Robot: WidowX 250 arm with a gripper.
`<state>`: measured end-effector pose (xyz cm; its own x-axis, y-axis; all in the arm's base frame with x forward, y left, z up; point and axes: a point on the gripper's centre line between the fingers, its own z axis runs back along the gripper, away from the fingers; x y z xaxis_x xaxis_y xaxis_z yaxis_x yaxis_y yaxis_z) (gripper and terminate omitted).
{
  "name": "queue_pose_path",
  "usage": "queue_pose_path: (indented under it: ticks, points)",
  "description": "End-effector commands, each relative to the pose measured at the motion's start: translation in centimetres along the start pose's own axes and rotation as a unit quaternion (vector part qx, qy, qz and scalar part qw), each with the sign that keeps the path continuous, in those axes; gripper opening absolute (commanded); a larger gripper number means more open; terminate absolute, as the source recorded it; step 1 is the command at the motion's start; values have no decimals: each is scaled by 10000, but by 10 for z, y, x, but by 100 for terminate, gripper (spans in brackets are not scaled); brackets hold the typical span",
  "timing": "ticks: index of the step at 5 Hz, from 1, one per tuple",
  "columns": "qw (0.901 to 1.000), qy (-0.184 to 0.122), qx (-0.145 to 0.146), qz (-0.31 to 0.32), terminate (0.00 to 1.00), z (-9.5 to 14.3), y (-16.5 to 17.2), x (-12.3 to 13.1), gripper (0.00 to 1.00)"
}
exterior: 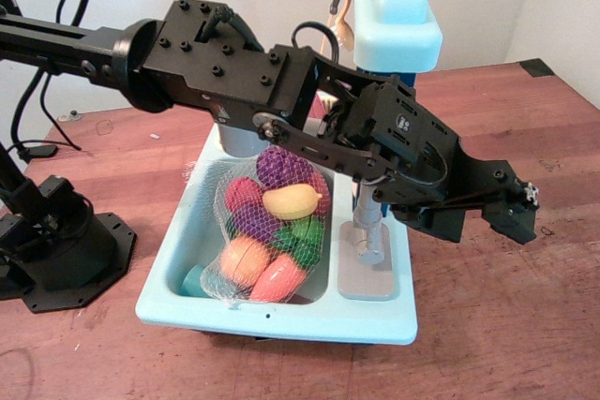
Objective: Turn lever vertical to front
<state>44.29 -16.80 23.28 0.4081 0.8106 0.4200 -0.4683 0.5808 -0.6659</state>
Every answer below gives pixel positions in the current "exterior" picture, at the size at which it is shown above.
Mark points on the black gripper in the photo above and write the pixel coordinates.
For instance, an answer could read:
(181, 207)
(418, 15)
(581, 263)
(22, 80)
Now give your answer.
(379, 130)

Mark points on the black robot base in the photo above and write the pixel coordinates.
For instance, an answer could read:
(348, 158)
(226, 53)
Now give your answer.
(57, 253)

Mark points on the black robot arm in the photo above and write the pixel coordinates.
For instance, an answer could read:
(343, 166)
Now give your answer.
(203, 56)

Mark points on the grey toy faucet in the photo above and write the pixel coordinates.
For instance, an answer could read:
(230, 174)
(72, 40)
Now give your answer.
(366, 235)

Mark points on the light blue toy sink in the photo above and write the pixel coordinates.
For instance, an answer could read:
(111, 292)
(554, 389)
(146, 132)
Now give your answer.
(325, 308)

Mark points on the black tape corner patch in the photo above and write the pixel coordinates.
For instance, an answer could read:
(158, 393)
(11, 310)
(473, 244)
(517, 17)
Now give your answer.
(536, 68)

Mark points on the blue toy sink back shelf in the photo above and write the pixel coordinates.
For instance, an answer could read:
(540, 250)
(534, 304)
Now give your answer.
(396, 37)

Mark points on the mesh bag of toy fruit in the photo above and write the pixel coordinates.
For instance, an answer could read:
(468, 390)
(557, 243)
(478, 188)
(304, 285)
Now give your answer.
(271, 210)

